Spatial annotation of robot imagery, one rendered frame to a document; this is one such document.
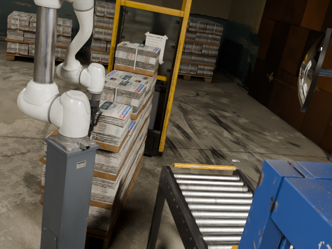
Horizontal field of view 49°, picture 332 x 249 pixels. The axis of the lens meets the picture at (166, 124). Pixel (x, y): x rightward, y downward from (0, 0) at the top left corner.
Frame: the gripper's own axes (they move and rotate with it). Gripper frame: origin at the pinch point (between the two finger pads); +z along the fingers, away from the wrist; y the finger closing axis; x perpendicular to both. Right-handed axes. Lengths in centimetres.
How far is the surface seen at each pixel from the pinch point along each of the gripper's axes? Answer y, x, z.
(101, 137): -6.7, -3.6, 4.5
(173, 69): -33, -180, -10
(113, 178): -16.7, -8.5, 33.7
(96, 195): -7, -9, 50
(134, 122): -17, -63, 13
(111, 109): -8.2, -16.1, -10.2
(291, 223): -79, 140, -52
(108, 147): -11.8, -3.8, 10.3
